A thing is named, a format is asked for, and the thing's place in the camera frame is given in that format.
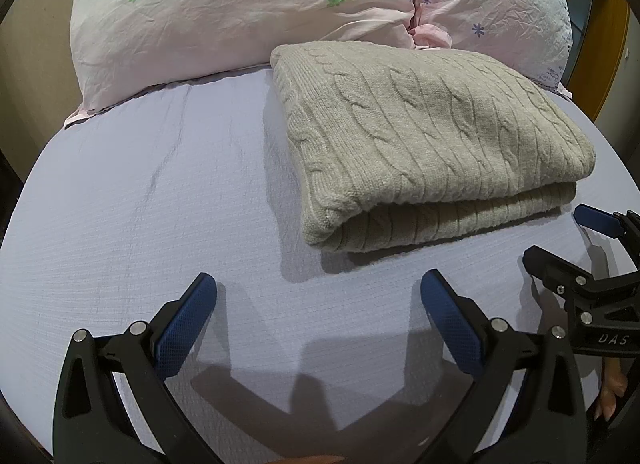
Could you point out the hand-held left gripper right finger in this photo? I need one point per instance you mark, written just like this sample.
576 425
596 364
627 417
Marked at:
452 326

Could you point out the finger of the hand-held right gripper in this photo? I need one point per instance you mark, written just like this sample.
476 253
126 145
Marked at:
596 220
552 266

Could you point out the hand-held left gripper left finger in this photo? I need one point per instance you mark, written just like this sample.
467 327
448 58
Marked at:
184 326

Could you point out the person's right hand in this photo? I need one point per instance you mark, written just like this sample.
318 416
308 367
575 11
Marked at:
612 384

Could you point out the lavender bed sheet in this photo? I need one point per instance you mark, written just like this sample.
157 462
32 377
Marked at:
150 224

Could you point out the wooden headboard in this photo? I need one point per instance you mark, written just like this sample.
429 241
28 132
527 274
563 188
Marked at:
600 44

